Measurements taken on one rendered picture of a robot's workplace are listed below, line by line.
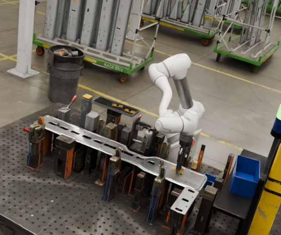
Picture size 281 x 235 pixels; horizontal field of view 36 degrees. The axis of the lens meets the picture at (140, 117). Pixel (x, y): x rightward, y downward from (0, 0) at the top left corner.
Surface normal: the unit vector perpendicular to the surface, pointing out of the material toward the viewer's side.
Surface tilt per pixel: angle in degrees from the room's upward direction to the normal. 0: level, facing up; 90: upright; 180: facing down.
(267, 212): 90
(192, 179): 0
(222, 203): 0
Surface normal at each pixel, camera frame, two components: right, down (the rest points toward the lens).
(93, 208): 0.17, -0.89
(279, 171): -0.42, 0.33
